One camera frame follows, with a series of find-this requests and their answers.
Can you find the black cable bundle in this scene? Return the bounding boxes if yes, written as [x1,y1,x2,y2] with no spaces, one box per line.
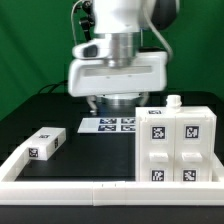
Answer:
[37,79,70,95]

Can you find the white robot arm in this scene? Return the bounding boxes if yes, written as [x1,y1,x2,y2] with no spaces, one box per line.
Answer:
[68,0,180,114]

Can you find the white block with markers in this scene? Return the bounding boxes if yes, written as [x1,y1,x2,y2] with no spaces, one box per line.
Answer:
[20,127,66,161]

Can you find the grey cable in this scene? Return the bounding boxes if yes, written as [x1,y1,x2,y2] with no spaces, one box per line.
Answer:
[70,0,84,48]

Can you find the white U-shaped fence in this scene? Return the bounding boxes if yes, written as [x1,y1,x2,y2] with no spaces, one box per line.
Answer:
[0,147,224,206]

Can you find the white marker base plate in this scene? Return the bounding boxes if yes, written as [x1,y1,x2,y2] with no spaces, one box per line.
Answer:
[78,117,135,133]

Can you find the white cabinet body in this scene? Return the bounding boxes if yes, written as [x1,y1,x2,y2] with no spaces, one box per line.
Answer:
[135,95,217,182]

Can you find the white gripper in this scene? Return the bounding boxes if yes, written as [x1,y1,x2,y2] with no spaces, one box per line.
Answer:
[67,49,169,116]

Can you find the white door panel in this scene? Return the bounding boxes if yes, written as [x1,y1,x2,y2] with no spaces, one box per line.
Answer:
[174,115,211,182]
[139,116,175,182]

